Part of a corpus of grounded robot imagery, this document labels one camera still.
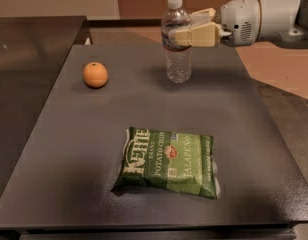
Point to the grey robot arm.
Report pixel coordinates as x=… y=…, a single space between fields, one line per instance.
x=297 y=39

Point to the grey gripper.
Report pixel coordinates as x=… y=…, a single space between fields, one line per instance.
x=238 y=21

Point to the green kettle chips bag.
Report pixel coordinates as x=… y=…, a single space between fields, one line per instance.
x=178 y=162

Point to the clear plastic water bottle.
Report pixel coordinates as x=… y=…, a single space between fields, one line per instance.
x=178 y=58

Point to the orange fruit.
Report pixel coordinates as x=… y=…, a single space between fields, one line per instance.
x=95 y=75

